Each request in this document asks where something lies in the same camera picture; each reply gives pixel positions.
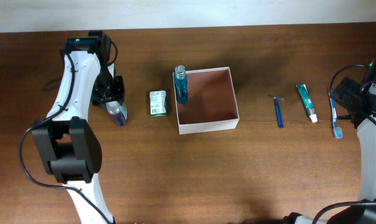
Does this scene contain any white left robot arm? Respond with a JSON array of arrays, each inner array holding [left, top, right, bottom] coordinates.
[[29, 30, 127, 223]]

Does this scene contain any clear hand sanitizer bottle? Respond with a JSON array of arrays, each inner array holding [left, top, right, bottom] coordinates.
[[106, 101, 128, 126]]

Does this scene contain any green toothpaste tube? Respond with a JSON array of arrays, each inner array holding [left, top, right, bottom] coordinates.
[[296, 84, 317, 123]]

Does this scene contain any blue white toothbrush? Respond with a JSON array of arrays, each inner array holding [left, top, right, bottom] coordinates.
[[329, 98, 343, 139]]

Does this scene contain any white cardboard box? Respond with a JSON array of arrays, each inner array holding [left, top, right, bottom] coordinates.
[[176, 67, 240, 135]]

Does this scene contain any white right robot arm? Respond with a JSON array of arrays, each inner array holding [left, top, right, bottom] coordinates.
[[282, 59, 376, 224]]

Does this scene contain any blue disposable razor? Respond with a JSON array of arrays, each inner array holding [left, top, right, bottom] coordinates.
[[272, 96, 284, 128]]

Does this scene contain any blue mouthwash bottle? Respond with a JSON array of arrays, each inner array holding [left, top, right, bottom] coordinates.
[[174, 65, 188, 105]]

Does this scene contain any green white soap box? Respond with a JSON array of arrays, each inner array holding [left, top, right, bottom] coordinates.
[[149, 90, 167, 117]]

